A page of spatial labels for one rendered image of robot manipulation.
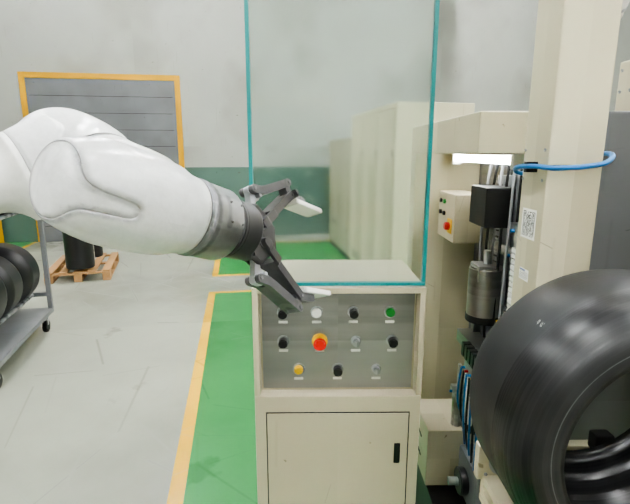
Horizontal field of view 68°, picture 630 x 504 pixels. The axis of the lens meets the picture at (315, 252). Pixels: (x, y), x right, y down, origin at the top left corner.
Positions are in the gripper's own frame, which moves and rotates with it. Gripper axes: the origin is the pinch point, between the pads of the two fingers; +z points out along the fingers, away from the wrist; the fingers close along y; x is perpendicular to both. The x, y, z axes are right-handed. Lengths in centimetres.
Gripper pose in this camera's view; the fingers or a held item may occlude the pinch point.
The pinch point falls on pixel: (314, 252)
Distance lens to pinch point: 74.3
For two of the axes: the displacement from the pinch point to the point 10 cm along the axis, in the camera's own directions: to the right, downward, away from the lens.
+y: -1.0, -9.6, 2.6
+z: 5.7, 1.6, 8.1
